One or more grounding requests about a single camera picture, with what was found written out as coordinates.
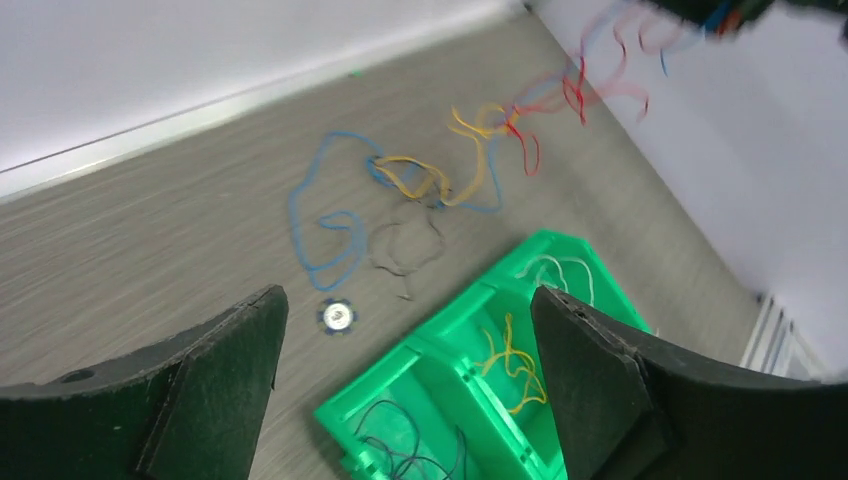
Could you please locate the black thin cable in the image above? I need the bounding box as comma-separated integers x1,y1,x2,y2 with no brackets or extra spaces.
367,205,448,301

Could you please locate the yellow thin cable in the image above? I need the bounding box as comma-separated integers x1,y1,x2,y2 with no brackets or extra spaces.
473,313,550,417

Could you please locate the thick yellow cable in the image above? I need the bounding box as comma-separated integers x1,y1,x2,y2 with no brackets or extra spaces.
370,102,521,208

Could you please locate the red thin cable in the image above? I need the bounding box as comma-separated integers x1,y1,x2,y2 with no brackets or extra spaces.
503,3,690,178

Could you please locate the white thin cable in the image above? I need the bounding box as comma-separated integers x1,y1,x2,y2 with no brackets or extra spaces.
515,254,596,307

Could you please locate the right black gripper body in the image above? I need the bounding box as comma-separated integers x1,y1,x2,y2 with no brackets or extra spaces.
652,0,847,38

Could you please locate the green six-compartment bin tray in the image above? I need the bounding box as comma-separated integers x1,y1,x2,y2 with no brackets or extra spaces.
315,230,647,479

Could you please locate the aluminium front rail frame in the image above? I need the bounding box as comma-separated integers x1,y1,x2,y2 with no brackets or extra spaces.
739,293,830,380

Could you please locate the dark blue thin cable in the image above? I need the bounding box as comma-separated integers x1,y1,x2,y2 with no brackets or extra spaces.
352,399,468,480

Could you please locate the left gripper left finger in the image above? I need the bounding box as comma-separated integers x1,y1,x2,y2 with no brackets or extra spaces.
1,285,289,479

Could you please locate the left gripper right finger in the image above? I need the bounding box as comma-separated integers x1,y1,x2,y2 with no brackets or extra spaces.
531,287,847,479

